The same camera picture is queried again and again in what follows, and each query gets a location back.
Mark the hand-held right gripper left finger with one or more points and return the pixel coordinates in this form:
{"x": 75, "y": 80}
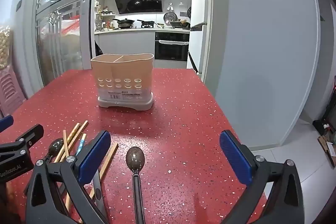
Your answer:
{"x": 94, "y": 155}

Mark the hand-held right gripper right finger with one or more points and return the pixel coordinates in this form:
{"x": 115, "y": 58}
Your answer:
{"x": 233, "y": 158}

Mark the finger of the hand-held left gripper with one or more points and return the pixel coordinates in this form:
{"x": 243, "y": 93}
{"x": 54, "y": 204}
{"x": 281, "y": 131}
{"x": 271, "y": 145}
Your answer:
{"x": 31, "y": 133}
{"x": 5, "y": 123}

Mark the blue patterned wooden chopstick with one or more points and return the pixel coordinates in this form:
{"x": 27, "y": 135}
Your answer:
{"x": 82, "y": 142}

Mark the grey translucent spoon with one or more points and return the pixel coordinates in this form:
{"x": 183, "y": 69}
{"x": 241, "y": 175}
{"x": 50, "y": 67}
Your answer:
{"x": 55, "y": 148}
{"x": 134, "y": 157}

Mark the beige plastic cutlery holder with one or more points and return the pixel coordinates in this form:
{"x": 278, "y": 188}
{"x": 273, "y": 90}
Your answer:
{"x": 120, "y": 69}

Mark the pink plastic stool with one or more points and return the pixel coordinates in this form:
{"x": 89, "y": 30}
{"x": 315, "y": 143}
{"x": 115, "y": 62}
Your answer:
{"x": 10, "y": 92}

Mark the clear bag of beige balls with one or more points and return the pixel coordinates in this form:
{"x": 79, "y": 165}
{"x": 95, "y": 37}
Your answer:
{"x": 4, "y": 48}

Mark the cardboard box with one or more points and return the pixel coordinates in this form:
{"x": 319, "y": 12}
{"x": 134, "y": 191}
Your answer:
{"x": 328, "y": 146}

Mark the black floor item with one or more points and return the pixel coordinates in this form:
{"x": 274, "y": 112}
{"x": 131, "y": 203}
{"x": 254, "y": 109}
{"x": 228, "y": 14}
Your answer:
{"x": 324, "y": 125}

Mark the black bag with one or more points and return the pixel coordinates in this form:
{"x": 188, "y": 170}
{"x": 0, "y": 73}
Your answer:
{"x": 98, "y": 49}

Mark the sliding glass door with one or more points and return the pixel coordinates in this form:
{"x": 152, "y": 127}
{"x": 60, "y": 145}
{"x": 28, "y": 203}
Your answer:
{"x": 60, "y": 29}

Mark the red plastic crate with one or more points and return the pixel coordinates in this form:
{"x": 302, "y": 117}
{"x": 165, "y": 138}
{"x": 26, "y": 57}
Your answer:
{"x": 69, "y": 27}

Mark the grey kitchen cabinets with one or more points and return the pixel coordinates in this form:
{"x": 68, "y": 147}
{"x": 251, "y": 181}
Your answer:
{"x": 123, "y": 43}

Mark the black built-in oven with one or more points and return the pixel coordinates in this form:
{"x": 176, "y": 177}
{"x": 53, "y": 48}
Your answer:
{"x": 170, "y": 52}

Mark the white towel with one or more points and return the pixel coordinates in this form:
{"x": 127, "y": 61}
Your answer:
{"x": 173, "y": 42}

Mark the row of condiment bottles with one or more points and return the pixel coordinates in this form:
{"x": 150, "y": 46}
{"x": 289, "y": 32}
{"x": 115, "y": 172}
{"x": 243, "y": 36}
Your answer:
{"x": 103, "y": 20}

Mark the black wok with lid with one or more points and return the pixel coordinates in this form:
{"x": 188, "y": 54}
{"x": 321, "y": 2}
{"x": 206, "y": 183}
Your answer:
{"x": 124, "y": 22}

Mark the black frying pan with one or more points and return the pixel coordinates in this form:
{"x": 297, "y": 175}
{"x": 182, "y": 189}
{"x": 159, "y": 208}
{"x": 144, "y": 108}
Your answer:
{"x": 145, "y": 22}

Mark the round metal steamer rack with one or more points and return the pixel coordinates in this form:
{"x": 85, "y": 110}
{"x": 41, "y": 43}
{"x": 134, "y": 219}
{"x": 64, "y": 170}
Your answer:
{"x": 189, "y": 12}
{"x": 169, "y": 17}

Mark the white refrigerator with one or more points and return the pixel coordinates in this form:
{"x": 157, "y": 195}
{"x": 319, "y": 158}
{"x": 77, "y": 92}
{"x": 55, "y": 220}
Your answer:
{"x": 199, "y": 3}

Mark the dark wall switch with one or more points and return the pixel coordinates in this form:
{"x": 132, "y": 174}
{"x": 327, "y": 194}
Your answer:
{"x": 19, "y": 5}

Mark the silver wall hook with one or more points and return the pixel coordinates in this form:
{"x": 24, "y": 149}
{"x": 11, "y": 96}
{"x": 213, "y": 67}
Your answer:
{"x": 170, "y": 6}

